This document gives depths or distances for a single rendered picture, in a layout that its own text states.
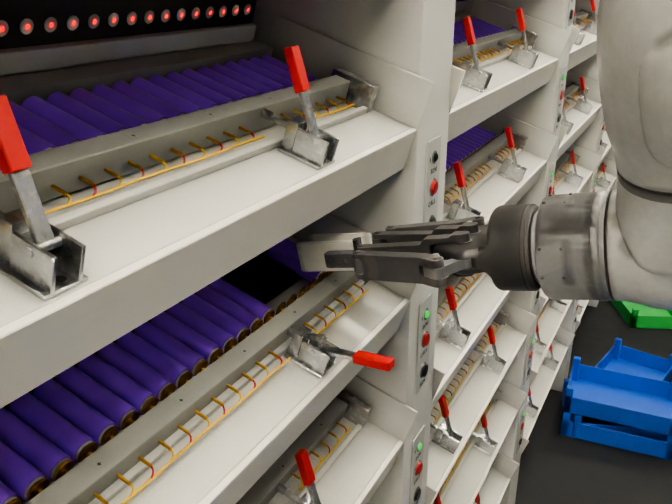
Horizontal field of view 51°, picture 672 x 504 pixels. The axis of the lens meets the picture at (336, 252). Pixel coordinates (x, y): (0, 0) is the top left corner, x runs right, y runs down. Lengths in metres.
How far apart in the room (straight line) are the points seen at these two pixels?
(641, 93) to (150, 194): 0.31
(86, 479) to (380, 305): 0.38
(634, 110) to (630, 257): 0.12
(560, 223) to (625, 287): 0.07
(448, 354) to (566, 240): 0.51
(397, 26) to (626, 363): 2.08
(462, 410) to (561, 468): 0.87
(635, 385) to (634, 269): 1.79
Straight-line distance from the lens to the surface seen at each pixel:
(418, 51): 0.71
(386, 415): 0.87
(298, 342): 0.63
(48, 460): 0.51
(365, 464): 0.84
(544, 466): 2.10
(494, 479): 1.74
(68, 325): 0.37
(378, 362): 0.60
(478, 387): 1.34
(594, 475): 2.11
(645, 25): 0.46
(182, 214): 0.45
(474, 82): 0.95
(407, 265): 0.61
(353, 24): 0.74
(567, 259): 0.57
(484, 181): 1.17
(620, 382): 2.35
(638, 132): 0.50
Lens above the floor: 1.27
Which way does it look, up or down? 22 degrees down
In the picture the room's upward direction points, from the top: straight up
